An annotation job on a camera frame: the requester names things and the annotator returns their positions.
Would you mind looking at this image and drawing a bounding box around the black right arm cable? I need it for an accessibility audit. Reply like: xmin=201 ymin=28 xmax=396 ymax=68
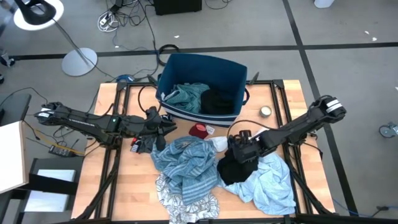
xmin=228 ymin=119 xmax=272 ymax=138

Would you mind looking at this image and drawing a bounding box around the black stand with white shelves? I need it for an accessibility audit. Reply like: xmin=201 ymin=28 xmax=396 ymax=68
xmin=12 ymin=157 xmax=85 ymax=224

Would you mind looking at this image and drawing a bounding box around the white cable bundle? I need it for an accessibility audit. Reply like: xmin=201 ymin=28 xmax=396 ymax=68
xmin=97 ymin=11 xmax=121 ymax=33

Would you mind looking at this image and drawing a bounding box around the white panel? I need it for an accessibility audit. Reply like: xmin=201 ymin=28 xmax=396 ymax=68
xmin=0 ymin=120 xmax=27 ymax=195

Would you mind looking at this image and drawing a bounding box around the chair caster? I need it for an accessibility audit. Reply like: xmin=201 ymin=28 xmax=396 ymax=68
xmin=0 ymin=49 xmax=16 ymax=68

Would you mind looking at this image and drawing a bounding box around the grey caster wheel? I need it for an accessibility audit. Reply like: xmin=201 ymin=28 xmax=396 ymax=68
xmin=378 ymin=122 xmax=398 ymax=139

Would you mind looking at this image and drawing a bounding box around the white patterned garment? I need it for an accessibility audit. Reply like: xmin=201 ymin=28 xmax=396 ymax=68
xmin=155 ymin=172 xmax=220 ymax=224

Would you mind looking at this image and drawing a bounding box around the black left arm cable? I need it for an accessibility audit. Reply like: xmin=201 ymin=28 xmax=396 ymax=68
xmin=137 ymin=83 xmax=160 ymax=118

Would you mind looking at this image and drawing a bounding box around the blue floor cable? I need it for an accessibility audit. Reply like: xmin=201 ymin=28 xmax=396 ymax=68
xmin=332 ymin=198 xmax=398 ymax=218

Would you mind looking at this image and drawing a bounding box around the black power adapter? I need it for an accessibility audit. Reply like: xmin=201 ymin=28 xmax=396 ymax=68
xmin=48 ymin=144 xmax=71 ymax=158

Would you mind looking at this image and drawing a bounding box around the white round object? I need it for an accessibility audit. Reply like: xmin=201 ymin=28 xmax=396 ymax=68
xmin=313 ymin=0 xmax=335 ymax=9

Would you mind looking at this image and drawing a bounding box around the black box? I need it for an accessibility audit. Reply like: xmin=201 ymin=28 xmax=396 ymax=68
xmin=153 ymin=0 xmax=203 ymax=16

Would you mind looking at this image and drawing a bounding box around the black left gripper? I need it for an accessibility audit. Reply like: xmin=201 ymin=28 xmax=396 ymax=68
xmin=135 ymin=106 xmax=178 ymax=152

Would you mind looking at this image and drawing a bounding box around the dark grey garment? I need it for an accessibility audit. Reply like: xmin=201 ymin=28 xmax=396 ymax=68
xmin=130 ymin=136 xmax=158 ymax=154

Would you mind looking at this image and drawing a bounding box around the light blue garment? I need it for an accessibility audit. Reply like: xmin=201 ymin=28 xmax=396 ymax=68
xmin=222 ymin=152 xmax=297 ymax=216

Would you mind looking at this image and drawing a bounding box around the navy white striped fabric bin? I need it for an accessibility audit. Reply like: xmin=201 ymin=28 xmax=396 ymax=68
xmin=154 ymin=52 xmax=251 ymax=128

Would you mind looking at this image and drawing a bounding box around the maroon garment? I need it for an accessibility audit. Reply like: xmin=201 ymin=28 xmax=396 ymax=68
xmin=188 ymin=123 xmax=216 ymax=140

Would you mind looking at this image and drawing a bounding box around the black coiled cable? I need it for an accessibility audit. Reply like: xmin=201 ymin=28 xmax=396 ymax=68
xmin=157 ymin=44 xmax=181 ymax=67

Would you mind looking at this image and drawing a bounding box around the black desk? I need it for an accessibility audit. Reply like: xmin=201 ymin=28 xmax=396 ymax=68
xmin=0 ymin=93 xmax=32 ymax=127

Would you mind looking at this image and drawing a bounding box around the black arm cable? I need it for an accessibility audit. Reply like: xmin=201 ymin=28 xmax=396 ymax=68
xmin=228 ymin=119 xmax=272 ymax=138
xmin=137 ymin=83 xmax=160 ymax=118

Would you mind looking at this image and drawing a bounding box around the floor lamp with round base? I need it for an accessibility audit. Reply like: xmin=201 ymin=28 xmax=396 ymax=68
xmin=12 ymin=0 xmax=98 ymax=77

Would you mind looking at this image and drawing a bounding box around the blue striped garment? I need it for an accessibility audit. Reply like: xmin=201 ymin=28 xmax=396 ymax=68
xmin=150 ymin=135 xmax=223 ymax=206

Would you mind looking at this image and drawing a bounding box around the black garment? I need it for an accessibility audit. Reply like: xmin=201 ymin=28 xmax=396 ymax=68
xmin=200 ymin=88 xmax=236 ymax=115
xmin=216 ymin=154 xmax=259 ymax=186

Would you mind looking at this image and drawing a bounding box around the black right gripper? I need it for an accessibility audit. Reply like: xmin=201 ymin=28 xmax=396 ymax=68
xmin=228 ymin=130 xmax=266 ymax=165

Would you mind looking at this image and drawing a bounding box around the teal garment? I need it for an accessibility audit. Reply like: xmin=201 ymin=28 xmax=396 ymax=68
xmin=163 ymin=82 xmax=211 ymax=114

